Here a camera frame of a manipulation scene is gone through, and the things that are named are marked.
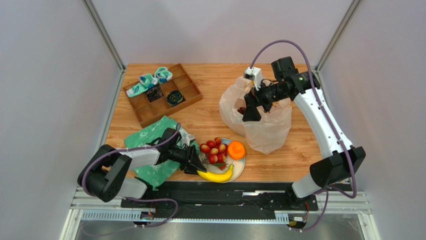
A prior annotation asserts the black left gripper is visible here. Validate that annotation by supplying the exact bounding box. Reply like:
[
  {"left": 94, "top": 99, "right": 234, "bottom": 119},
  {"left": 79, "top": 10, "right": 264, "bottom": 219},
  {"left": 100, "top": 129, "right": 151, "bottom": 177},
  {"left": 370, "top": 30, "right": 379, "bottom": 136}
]
[{"left": 168, "top": 144, "right": 207, "bottom": 176}]

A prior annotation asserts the red fake fruit bunch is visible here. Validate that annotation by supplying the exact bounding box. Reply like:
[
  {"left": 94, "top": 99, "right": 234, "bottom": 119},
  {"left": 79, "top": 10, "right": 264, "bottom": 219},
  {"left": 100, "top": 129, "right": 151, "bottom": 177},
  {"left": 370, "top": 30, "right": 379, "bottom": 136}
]
[{"left": 199, "top": 137, "right": 228, "bottom": 170}]

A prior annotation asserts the translucent white plastic bag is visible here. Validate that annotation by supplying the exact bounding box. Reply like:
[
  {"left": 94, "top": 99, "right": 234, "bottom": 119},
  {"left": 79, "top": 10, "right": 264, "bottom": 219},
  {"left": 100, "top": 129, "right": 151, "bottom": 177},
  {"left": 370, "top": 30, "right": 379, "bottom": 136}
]
[{"left": 219, "top": 76, "right": 292, "bottom": 155}]

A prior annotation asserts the yellow fake banana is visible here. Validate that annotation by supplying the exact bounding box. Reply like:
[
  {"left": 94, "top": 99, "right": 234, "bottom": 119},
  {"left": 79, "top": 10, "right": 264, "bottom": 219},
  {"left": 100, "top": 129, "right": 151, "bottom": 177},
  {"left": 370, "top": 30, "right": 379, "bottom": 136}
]
[{"left": 197, "top": 164, "right": 234, "bottom": 183}]

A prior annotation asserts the orange fake tangerine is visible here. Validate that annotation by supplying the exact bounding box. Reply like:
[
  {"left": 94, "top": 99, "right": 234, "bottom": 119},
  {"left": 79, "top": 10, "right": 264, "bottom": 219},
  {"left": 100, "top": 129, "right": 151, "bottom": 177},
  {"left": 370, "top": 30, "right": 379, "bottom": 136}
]
[{"left": 227, "top": 141, "right": 246, "bottom": 160}]

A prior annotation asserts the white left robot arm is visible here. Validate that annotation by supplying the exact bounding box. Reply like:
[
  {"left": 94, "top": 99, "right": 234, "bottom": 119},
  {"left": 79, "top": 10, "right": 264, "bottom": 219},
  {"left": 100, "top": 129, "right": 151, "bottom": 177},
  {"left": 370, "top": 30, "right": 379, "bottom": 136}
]
[{"left": 77, "top": 125, "right": 207, "bottom": 203}]

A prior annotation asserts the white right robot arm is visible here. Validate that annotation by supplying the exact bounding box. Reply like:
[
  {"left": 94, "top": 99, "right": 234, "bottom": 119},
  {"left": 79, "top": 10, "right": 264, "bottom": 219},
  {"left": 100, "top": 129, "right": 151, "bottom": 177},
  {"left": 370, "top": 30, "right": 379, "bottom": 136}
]
[{"left": 242, "top": 56, "right": 366, "bottom": 199}]

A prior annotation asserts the dark fake grape bunch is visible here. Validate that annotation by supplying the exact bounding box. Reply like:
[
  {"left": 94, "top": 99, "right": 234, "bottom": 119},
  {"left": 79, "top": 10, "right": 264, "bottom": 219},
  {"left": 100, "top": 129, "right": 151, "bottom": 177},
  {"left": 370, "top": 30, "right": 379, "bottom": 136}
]
[{"left": 237, "top": 106, "right": 246, "bottom": 115}]

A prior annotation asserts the green white cloth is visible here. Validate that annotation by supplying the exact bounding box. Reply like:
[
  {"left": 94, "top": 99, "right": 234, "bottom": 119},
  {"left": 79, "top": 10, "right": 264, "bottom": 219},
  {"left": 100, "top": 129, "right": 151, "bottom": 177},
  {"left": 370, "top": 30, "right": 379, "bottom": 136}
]
[{"left": 124, "top": 116, "right": 180, "bottom": 189}]

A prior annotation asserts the cream and blue ceramic plate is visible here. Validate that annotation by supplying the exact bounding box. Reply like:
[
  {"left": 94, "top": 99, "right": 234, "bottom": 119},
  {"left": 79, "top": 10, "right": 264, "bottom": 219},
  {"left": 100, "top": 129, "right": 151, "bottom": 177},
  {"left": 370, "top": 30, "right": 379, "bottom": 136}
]
[{"left": 200, "top": 138, "right": 246, "bottom": 183}]

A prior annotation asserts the wooden compartment tray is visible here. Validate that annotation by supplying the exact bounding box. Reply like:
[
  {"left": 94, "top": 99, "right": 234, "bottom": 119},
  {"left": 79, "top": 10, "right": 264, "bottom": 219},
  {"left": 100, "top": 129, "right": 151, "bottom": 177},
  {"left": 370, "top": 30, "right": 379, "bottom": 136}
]
[{"left": 126, "top": 63, "right": 203, "bottom": 128}]

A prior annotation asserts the dark patterned folded sock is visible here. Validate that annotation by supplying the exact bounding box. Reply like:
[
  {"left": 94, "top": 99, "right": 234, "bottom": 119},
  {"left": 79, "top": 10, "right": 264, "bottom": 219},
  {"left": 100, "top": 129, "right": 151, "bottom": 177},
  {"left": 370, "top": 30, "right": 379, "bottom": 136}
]
[{"left": 146, "top": 85, "right": 164, "bottom": 103}]

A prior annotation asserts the teal white rolled sock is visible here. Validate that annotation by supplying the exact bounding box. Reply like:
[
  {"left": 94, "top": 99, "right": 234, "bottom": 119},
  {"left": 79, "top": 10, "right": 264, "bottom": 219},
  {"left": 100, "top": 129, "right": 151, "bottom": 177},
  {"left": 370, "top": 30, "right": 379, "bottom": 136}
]
[{"left": 154, "top": 66, "right": 173, "bottom": 84}]

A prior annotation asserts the white teal patterned sock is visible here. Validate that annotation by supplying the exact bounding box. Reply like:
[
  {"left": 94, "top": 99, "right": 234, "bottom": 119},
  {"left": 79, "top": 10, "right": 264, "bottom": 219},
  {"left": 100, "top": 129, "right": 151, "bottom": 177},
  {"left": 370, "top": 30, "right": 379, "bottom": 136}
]
[{"left": 126, "top": 73, "right": 159, "bottom": 98}]

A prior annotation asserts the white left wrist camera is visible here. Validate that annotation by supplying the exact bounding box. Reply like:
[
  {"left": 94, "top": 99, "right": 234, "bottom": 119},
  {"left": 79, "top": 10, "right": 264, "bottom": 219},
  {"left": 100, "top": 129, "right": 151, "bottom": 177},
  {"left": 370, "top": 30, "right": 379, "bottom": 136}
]
[{"left": 180, "top": 134, "right": 196, "bottom": 148}]

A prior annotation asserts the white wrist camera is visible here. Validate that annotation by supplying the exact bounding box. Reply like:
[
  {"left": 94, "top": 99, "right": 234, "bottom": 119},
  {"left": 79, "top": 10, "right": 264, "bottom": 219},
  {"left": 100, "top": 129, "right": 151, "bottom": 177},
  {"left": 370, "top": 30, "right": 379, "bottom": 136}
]
[
  {"left": 243, "top": 67, "right": 263, "bottom": 91},
  {"left": 180, "top": 134, "right": 196, "bottom": 148}
]

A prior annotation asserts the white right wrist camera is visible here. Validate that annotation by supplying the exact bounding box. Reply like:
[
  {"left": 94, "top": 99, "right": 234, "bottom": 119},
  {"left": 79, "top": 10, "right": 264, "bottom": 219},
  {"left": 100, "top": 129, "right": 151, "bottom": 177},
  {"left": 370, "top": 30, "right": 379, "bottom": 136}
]
[{"left": 243, "top": 67, "right": 263, "bottom": 91}]

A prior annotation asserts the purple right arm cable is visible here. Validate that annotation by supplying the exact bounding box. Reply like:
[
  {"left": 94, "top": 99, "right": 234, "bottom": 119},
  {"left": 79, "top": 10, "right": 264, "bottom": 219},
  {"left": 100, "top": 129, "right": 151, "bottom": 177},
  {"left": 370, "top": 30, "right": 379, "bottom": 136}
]
[{"left": 249, "top": 39, "right": 358, "bottom": 233}]

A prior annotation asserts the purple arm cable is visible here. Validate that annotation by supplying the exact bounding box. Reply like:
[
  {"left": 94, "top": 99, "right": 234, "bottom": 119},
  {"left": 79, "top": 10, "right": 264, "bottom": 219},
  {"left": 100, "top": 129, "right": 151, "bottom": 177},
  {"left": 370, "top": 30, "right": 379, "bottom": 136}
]
[
  {"left": 81, "top": 123, "right": 182, "bottom": 229},
  {"left": 249, "top": 39, "right": 358, "bottom": 233}
]

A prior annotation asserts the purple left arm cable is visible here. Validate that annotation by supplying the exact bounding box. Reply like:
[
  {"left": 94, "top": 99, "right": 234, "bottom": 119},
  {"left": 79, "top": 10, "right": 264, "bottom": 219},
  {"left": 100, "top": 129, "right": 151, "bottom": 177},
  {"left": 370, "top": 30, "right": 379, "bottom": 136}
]
[{"left": 81, "top": 123, "right": 182, "bottom": 229}]

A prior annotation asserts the aluminium frame rail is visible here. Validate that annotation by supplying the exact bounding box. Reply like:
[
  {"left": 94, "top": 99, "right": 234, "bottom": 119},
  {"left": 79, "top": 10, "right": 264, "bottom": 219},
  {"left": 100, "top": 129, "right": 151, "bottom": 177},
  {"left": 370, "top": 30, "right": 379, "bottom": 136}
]
[{"left": 82, "top": 0, "right": 126, "bottom": 73}]

